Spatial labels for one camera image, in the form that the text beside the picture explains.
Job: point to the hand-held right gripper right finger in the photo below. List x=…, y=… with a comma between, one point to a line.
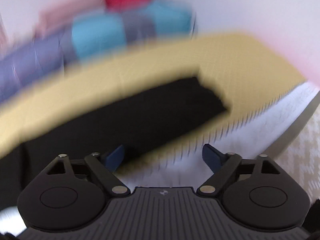
x=211, y=158

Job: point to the white mattress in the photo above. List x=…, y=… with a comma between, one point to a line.
x=265, y=130

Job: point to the teal grey folded blanket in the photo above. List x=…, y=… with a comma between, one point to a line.
x=96, y=37

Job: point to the plaid purple pillow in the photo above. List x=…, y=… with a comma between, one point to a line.
x=32, y=60

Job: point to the yellow patterned bed sheet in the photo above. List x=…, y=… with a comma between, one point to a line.
x=150, y=62

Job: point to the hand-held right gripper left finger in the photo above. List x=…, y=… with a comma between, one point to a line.
x=115, y=158

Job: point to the black pants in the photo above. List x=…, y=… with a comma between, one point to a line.
x=125, y=120

